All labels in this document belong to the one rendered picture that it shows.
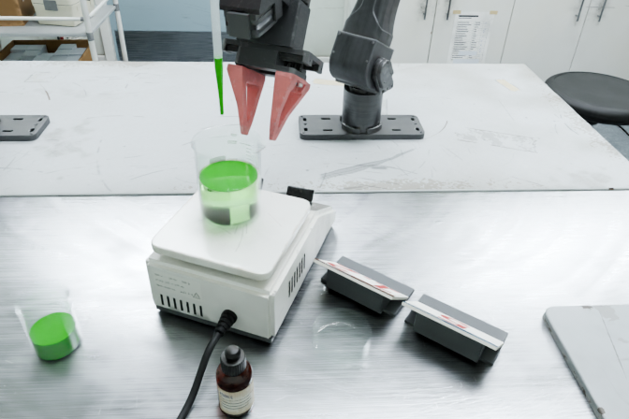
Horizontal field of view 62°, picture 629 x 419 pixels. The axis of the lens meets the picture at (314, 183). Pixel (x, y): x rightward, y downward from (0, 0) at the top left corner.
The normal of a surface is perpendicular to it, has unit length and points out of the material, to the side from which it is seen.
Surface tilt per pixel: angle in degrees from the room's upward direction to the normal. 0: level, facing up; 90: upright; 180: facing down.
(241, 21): 95
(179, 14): 90
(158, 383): 0
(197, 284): 90
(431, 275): 0
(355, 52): 62
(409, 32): 90
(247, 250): 0
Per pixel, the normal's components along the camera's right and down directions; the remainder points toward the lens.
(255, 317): -0.32, 0.51
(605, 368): 0.03, -0.83
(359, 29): -0.52, -0.01
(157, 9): 0.07, 0.55
